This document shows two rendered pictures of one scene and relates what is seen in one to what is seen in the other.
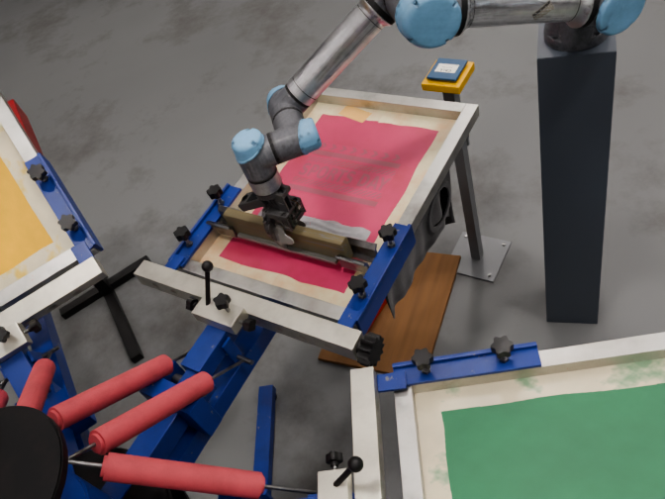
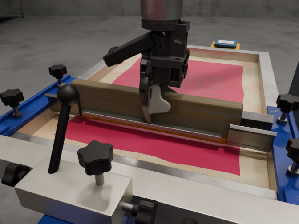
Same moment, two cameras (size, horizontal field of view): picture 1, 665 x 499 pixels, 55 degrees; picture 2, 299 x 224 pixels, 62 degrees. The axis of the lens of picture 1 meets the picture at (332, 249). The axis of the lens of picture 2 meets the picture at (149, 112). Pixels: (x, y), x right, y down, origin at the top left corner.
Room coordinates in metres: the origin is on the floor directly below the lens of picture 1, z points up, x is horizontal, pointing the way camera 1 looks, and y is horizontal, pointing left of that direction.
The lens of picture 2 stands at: (0.77, 0.33, 1.30)
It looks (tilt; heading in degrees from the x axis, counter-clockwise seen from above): 31 degrees down; 332
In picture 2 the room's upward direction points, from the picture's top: straight up
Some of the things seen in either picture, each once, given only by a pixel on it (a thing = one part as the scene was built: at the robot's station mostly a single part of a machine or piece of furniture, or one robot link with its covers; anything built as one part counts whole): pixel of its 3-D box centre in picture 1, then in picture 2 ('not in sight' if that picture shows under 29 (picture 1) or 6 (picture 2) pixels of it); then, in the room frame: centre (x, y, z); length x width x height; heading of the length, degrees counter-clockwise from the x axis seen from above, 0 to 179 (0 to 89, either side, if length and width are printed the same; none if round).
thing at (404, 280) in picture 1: (409, 232); not in sight; (1.25, -0.23, 0.77); 0.46 x 0.09 x 0.36; 133
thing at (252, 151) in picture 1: (254, 154); not in sight; (1.18, 0.08, 1.31); 0.09 x 0.08 x 0.11; 86
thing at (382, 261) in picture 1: (379, 276); (282, 154); (0.98, -0.08, 0.97); 0.30 x 0.05 x 0.07; 133
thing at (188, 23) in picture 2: (278, 203); (163, 52); (1.17, 0.08, 1.15); 0.09 x 0.08 x 0.12; 43
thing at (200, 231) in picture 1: (209, 229); (44, 109); (1.38, 0.30, 0.97); 0.30 x 0.05 x 0.07; 133
